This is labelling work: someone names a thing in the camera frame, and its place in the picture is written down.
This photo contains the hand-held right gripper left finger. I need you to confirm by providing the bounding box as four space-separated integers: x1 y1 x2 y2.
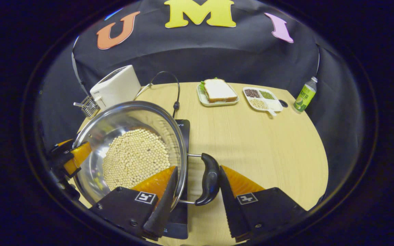
90 166 179 241

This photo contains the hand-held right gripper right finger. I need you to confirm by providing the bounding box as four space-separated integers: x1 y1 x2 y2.
219 165 308 242

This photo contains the stainless steel pot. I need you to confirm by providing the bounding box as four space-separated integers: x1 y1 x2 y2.
72 101 221 207

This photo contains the black induction cooktop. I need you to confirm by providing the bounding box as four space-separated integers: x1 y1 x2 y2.
162 119 191 240

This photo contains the pile of soybeans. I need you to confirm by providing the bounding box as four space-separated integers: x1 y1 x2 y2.
102 128 171 191

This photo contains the white toaster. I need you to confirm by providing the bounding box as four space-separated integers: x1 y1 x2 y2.
90 65 142 110

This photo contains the white sandwich plate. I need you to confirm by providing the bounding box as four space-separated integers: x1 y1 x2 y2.
197 83 240 107

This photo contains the white divided bean tray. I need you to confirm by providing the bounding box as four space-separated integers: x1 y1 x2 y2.
242 86 284 117

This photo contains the sandwich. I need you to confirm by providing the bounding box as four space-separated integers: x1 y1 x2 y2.
200 78 238 103

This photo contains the green label drink bottle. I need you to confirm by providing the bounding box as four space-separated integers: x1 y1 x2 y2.
293 77 318 113

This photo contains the small metal wire holder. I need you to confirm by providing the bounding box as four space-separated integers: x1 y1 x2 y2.
73 96 100 119

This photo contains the black power cable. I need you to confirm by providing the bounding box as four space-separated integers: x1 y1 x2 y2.
135 71 181 119

